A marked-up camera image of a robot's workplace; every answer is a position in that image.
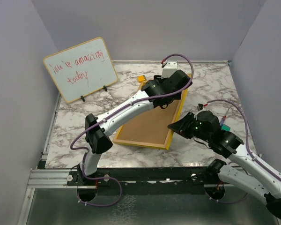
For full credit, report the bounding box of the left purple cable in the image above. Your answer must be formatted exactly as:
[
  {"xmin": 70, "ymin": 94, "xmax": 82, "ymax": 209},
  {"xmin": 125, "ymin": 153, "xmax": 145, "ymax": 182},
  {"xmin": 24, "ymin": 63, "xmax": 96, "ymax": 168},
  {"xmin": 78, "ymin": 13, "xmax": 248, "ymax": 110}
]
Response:
[{"xmin": 70, "ymin": 54, "xmax": 194, "ymax": 207}]

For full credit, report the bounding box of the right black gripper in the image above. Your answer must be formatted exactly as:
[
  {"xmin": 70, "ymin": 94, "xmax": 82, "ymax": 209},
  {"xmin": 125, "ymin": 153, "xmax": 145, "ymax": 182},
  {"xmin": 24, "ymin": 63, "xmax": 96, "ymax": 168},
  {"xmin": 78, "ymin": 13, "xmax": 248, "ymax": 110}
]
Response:
[{"xmin": 169, "ymin": 111, "xmax": 212, "ymax": 143}]

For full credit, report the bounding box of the aluminium extrusion rail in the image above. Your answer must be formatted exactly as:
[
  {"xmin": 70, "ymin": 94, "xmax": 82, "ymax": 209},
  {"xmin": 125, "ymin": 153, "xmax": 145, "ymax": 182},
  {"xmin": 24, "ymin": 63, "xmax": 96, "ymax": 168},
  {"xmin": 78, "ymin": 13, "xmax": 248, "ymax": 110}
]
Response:
[{"xmin": 27, "ymin": 169, "xmax": 70, "ymax": 188}]

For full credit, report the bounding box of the small whiteboard yellow rim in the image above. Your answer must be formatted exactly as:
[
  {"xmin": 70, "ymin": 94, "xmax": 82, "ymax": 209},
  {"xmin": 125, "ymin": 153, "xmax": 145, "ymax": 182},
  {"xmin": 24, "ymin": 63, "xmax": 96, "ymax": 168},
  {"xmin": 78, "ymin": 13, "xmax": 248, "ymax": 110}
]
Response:
[{"xmin": 43, "ymin": 37, "xmax": 118, "ymax": 103}]

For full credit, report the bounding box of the teal green cube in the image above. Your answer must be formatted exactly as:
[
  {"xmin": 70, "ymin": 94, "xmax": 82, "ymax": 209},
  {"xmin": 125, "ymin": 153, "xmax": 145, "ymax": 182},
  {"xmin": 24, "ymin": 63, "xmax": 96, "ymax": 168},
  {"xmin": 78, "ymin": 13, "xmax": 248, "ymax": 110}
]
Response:
[{"xmin": 222, "ymin": 124, "xmax": 230, "ymax": 131}]

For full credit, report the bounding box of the yellow picture frame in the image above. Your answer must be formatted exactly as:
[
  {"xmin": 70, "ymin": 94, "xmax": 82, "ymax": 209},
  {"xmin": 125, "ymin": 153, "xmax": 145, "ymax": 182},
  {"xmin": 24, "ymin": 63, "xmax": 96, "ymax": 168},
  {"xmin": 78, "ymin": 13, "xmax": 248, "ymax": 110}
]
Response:
[{"xmin": 113, "ymin": 90, "xmax": 187, "ymax": 150}]

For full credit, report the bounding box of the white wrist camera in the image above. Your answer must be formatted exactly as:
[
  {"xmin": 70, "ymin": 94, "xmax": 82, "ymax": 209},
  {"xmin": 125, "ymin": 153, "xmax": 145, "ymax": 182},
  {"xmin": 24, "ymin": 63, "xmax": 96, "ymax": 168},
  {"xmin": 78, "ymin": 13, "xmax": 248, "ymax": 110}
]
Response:
[
  {"xmin": 197, "ymin": 104, "xmax": 207, "ymax": 112},
  {"xmin": 161, "ymin": 61, "xmax": 178, "ymax": 78}
]

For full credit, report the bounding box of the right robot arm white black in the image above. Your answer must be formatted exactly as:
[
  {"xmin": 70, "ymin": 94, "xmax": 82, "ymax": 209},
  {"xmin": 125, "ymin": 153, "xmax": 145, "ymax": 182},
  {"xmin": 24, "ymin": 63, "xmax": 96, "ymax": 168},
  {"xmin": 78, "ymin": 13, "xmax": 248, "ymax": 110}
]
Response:
[{"xmin": 168, "ymin": 111, "xmax": 281, "ymax": 220}]

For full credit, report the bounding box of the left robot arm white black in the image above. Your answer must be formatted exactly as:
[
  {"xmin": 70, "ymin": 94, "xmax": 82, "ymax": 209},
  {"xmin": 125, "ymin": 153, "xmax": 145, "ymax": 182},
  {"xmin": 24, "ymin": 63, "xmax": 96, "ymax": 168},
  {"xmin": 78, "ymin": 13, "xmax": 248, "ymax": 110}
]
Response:
[{"xmin": 78, "ymin": 70, "xmax": 192, "ymax": 185}]

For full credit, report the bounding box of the yellow grey eraser block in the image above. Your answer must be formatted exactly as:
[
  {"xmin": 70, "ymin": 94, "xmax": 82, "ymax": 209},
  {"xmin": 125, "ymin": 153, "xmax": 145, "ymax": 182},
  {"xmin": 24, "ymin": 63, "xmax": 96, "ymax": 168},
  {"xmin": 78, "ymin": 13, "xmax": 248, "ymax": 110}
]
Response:
[{"xmin": 137, "ymin": 75, "xmax": 147, "ymax": 83}]

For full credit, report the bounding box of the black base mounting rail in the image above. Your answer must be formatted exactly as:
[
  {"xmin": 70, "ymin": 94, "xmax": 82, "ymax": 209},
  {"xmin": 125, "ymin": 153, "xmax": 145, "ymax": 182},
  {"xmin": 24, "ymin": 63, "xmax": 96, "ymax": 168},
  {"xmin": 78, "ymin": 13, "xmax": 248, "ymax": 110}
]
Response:
[{"xmin": 67, "ymin": 166, "xmax": 246, "ymax": 195}]

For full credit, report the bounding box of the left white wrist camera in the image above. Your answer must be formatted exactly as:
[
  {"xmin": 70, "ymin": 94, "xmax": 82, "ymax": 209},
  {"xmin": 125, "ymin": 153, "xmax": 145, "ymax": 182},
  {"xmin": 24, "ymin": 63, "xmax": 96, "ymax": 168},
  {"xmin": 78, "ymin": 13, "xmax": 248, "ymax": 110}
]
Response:
[{"xmin": 161, "ymin": 61, "xmax": 178, "ymax": 78}]

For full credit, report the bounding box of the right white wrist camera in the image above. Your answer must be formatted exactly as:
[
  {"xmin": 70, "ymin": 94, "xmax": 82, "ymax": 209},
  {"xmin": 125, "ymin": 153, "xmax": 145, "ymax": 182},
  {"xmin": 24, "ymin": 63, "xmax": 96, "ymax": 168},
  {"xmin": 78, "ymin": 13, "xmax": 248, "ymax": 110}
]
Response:
[{"xmin": 197, "ymin": 104, "xmax": 207, "ymax": 112}]

